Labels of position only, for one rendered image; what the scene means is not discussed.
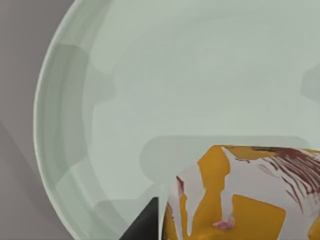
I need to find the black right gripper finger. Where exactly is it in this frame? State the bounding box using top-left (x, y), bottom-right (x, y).
top-left (118, 196), bottom-right (160, 240)

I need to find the yellow and white box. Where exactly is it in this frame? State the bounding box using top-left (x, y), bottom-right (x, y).
top-left (161, 144), bottom-right (320, 240)

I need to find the pale green plate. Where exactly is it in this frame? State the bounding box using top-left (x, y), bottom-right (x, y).
top-left (32, 0), bottom-right (320, 240)

